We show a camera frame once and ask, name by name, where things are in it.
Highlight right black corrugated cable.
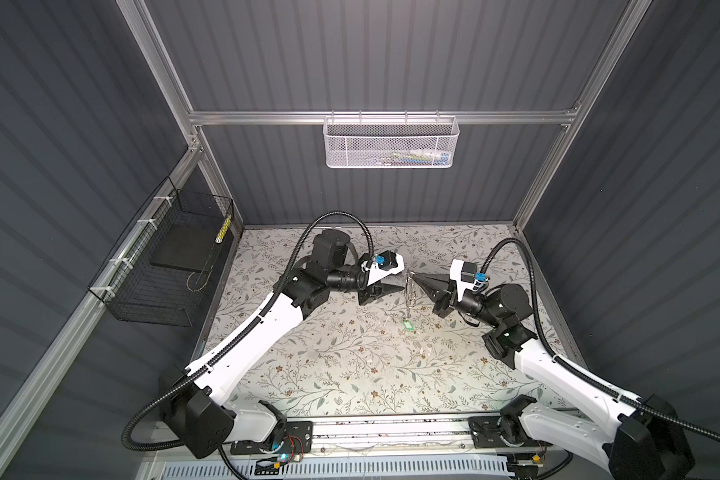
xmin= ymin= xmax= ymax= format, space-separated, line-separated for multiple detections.
xmin=479 ymin=237 xmax=720 ymax=455

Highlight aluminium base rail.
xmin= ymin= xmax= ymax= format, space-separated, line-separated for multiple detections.
xmin=149 ymin=412 xmax=637 ymax=460

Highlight yellow marker in basket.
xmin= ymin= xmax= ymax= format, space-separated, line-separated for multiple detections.
xmin=215 ymin=215 xmax=232 ymax=244

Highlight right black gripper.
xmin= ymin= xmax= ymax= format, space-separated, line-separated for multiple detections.
xmin=414 ymin=271 xmax=499 ymax=332

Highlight floral table mat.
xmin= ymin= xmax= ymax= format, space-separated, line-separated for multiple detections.
xmin=204 ymin=225 xmax=571 ymax=417

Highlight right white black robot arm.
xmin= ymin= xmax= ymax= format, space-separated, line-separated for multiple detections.
xmin=412 ymin=260 xmax=695 ymax=479

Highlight white ventilated cable duct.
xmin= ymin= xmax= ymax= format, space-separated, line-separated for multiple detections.
xmin=158 ymin=455 xmax=517 ymax=480

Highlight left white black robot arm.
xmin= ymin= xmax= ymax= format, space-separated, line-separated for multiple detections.
xmin=160 ymin=229 xmax=404 ymax=459

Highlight black pad in basket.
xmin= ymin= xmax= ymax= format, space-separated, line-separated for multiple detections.
xmin=150 ymin=225 xmax=220 ymax=273

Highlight black wire basket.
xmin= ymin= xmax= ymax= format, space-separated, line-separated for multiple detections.
xmin=89 ymin=179 xmax=235 ymax=327

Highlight left black corrugated cable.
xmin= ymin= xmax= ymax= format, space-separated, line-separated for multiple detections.
xmin=121 ymin=211 xmax=377 ymax=480

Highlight black corrugated cable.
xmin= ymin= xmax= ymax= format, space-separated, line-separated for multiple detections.
xmin=121 ymin=211 xmax=377 ymax=480
xmin=479 ymin=237 xmax=720 ymax=455

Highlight white wire mesh basket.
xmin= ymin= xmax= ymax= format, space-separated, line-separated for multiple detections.
xmin=322 ymin=113 xmax=460 ymax=170

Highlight pens in white basket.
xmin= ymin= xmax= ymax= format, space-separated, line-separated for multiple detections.
xmin=368 ymin=149 xmax=452 ymax=168

